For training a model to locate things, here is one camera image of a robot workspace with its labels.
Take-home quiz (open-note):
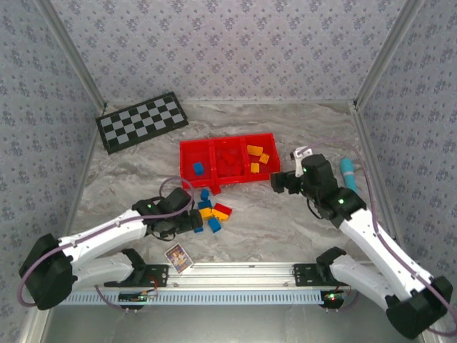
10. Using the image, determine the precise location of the teal cylinder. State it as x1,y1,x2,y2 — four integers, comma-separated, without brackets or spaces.
339,158,359,195

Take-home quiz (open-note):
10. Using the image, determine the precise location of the printed playing card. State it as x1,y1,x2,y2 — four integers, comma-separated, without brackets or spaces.
164,242,195,275

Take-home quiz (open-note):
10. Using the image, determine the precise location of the small circuit board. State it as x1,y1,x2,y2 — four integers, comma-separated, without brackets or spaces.
119,291,159,304
321,291,350,305

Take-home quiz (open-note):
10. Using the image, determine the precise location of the black and grey checkerboard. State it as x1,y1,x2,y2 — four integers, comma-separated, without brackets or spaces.
95,91,189,155

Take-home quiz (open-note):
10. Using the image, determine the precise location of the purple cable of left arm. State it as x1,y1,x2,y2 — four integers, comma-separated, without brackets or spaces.
17,177,196,312

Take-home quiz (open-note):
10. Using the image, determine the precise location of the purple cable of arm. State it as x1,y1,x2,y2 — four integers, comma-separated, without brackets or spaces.
301,139,457,337
17,177,196,312

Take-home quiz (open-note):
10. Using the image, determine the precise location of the aluminium table edge rail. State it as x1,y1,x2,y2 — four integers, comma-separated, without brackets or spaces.
351,102,406,262
55,103,108,264

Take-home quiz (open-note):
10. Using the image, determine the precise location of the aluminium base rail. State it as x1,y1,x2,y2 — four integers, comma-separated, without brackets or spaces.
73,262,361,289

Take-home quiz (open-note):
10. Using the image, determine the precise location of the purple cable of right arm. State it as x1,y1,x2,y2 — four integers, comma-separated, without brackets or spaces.
301,139,457,337

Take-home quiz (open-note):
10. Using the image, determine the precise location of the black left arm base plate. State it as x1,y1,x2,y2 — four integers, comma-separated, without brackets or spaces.
103,263,169,289

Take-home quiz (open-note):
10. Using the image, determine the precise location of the light blue slotted cable duct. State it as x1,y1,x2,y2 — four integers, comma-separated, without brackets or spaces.
59,289,346,306

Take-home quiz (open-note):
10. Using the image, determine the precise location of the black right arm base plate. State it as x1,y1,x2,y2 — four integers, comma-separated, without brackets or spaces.
293,263,343,287

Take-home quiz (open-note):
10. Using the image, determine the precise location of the aluminium frame post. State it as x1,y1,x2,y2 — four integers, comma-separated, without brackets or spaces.
35,0,108,110
353,0,428,108

